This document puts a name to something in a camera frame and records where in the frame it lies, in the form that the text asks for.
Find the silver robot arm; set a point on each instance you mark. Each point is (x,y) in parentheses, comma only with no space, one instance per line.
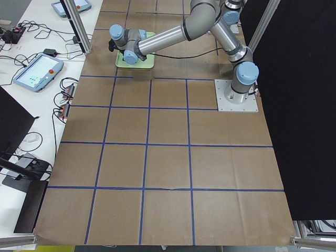
(205,16)
(231,13)

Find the brown paper table cover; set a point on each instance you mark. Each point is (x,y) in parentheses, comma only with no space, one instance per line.
(146,157)

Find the light green plastic tray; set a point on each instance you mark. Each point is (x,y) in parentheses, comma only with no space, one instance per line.
(139,61)

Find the orange black connector box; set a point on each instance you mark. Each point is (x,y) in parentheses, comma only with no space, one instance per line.
(68,92)

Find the black power adapter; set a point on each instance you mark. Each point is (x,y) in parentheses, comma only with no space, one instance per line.
(50,52)

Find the near teach pendant tablet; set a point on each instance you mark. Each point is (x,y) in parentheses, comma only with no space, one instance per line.
(39,73)

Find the black curtain panel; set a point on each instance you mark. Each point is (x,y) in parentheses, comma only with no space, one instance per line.
(296,60)

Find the black monitor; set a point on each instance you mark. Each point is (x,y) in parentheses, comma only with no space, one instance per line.
(16,122)

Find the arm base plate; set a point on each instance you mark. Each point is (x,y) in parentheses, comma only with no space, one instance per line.
(230,101)

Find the aluminium frame post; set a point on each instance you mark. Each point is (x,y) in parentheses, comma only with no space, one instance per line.
(77,25)

